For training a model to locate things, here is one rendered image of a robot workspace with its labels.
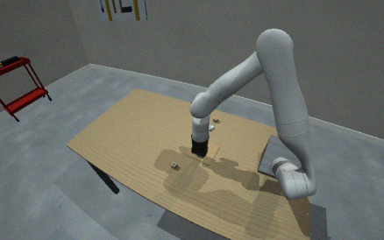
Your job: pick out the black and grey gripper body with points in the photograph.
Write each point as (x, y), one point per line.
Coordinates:
(200, 141)

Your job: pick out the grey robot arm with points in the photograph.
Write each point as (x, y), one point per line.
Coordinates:
(273, 57)

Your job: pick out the tan square mat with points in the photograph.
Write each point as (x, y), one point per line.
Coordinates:
(212, 150)

